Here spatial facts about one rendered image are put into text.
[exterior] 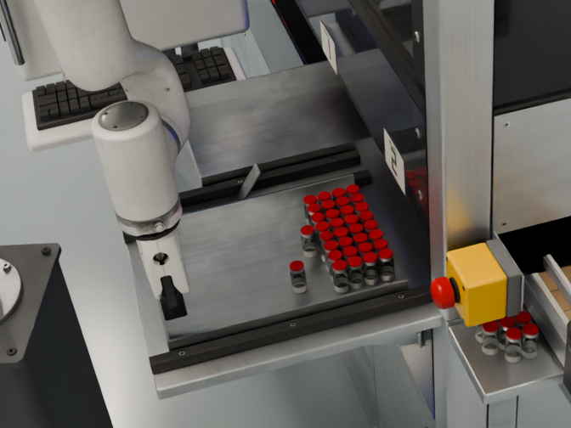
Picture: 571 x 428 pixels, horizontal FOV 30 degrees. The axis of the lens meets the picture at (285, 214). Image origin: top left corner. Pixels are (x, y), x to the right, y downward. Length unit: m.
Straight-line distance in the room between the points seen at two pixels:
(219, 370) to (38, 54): 1.01
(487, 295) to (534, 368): 0.14
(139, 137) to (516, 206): 0.48
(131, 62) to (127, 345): 1.61
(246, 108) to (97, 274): 1.19
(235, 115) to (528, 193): 0.69
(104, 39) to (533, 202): 0.57
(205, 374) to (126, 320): 1.40
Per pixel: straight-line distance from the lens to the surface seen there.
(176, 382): 1.44
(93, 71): 1.22
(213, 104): 1.94
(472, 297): 1.32
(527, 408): 1.68
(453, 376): 1.56
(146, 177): 1.30
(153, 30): 2.26
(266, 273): 1.57
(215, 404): 2.58
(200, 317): 1.52
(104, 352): 2.77
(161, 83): 1.34
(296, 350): 1.45
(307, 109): 1.89
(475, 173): 1.32
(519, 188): 1.37
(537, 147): 1.34
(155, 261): 1.37
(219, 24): 2.28
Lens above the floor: 1.93
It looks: 39 degrees down
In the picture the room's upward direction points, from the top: 8 degrees counter-clockwise
